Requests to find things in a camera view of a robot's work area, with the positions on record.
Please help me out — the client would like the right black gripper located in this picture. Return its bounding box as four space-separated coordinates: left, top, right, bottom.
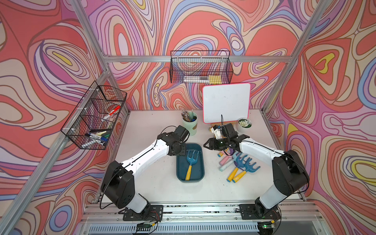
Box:
204 137 229 150

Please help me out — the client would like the purple rake pink handle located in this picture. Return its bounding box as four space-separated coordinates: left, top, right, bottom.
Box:
219 148 235 166

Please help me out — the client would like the light blue rake white handle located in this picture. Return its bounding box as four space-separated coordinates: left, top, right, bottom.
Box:
219 159 234 172

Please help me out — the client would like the teal storage box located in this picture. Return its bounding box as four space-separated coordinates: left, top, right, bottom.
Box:
176 143 205 183

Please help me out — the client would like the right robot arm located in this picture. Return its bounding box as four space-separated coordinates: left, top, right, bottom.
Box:
204 123 310 218

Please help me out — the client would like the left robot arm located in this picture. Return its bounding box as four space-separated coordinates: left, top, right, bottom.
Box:
100 125 190 218

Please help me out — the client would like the green pen cup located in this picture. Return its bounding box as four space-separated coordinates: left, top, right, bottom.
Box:
181 110 198 136

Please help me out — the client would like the pink framed whiteboard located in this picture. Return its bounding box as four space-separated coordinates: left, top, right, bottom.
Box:
203 83 251 124

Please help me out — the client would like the yellow eraser in basket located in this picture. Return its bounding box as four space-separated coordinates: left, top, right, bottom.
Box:
208 75 222 85

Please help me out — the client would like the red marker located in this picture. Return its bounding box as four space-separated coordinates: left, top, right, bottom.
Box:
102 105 120 121

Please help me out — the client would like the blue marker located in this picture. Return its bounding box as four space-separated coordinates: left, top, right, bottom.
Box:
85 133 108 142

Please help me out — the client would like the back wire basket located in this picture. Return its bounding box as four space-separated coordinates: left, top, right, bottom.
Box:
169 49 234 85

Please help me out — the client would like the wire basket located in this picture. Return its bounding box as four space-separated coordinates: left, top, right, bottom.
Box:
169 49 234 85
61 82 127 150

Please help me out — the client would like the left wire basket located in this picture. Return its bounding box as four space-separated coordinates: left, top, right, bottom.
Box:
61 82 127 150

